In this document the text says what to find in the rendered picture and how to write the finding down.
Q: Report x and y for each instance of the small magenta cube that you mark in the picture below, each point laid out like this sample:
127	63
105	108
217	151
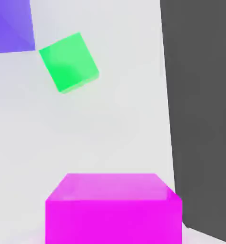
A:
112	219

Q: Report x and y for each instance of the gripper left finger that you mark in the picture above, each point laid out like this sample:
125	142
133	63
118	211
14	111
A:
29	238

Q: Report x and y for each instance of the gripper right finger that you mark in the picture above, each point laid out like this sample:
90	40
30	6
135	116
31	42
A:
196	237

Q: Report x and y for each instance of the small green cube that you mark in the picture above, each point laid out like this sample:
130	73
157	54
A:
67	63

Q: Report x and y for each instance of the large purple box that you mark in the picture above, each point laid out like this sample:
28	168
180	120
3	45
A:
8	24

